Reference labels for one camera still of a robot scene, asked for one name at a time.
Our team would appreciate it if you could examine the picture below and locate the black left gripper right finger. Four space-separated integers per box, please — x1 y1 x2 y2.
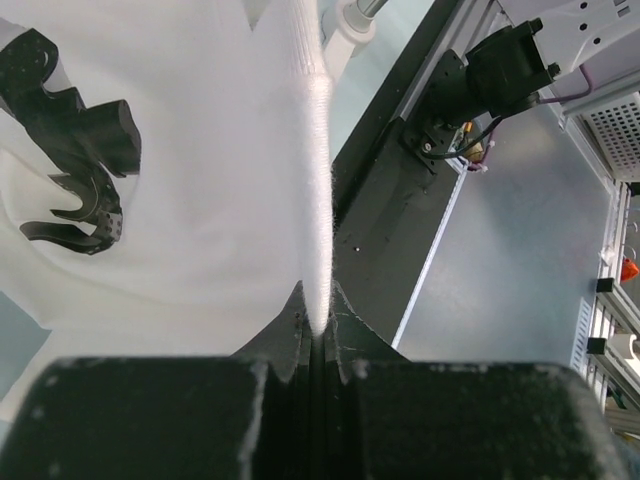
325 286 625 479

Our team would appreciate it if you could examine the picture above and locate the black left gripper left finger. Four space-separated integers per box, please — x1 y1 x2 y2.
9 287 309 479

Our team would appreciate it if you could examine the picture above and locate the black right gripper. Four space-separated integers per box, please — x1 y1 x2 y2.
1 29 141 255

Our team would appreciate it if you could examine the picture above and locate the white t shirt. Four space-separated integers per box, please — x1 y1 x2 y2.
1 1 333 420

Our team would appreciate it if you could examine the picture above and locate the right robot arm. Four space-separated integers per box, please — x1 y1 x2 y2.
1 1 639 255

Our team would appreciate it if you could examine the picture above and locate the white rack foot near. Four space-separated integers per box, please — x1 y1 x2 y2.
321 0 386 83

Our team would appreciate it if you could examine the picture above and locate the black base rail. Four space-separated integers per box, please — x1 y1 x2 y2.
332 0 501 346

